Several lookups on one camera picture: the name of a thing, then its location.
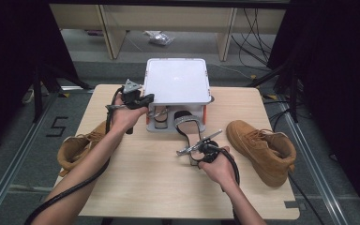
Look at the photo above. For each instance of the black metal stand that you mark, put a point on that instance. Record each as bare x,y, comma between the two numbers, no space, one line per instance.
37,93
293,93

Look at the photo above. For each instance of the beige wooden desk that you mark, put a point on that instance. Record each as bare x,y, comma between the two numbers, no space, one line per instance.
168,18

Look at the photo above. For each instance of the white shoe rack orange posts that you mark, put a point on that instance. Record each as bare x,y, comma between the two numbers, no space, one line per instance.
176,81

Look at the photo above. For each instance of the black curtain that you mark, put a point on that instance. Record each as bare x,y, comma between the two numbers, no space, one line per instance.
340,78
9,62

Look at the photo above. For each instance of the metal floor rail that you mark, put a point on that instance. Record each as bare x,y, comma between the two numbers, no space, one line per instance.
15,165
312,168

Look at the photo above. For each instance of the person's right hand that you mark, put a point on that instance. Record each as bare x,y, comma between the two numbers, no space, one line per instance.
220,170

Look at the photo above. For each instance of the tan suede boot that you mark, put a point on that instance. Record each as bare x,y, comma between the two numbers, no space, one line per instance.
253,153
75,150

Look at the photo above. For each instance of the person's left hand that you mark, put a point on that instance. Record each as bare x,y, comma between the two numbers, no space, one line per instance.
125,118

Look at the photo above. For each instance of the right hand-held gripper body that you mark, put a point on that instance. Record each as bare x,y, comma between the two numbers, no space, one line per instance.
209,153

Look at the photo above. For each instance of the clear plastic bag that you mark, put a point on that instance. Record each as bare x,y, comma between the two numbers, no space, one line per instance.
160,38

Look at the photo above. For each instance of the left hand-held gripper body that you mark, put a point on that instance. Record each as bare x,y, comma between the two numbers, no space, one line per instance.
132,98

